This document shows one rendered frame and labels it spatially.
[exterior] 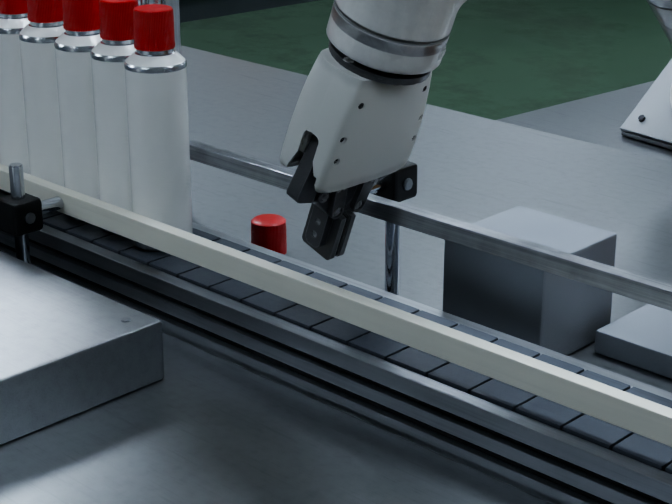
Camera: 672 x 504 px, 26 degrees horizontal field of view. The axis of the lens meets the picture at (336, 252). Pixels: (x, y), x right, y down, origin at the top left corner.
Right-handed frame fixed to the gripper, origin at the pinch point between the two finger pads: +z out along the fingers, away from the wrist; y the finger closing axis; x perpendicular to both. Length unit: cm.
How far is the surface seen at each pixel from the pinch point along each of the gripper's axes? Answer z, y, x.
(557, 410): -2.1, 2.4, 24.4
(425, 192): 18.2, -37.4, -16.8
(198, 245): 6.5, 4.2, -8.7
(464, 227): -5.4, -3.2, 9.4
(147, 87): -1.2, 2.1, -20.2
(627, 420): -6.4, 4.2, 29.6
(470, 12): 202, -433, -281
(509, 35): 188, -407, -242
